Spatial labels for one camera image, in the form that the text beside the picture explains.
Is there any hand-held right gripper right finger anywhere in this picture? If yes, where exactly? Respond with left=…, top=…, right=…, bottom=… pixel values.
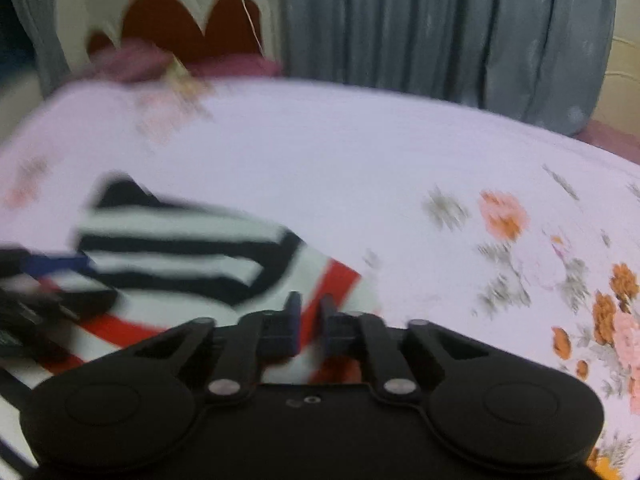
left=318, top=294, right=493, bottom=404

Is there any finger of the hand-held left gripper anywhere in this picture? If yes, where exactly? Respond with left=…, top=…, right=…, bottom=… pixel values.
left=0, top=284, right=120, bottom=322
left=0, top=246, right=97, bottom=282

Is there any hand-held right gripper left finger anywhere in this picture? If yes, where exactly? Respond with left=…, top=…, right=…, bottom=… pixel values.
left=135, top=292, right=304, bottom=404

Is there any black white red striped garment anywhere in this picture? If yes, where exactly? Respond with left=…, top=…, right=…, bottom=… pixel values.
left=0, top=174, right=382, bottom=467

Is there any pink floral bed sheet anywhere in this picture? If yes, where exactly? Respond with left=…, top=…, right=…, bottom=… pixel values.
left=0, top=77, right=640, bottom=480

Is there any pink pillow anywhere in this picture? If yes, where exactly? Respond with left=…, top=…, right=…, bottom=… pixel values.
left=90, top=42, right=283, bottom=83

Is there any grey curtain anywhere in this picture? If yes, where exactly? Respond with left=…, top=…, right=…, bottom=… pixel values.
left=4, top=0, right=72, bottom=98
left=277, top=0, right=618, bottom=136

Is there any red cream headboard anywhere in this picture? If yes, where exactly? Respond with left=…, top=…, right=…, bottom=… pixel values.
left=85, top=0, right=281, bottom=68

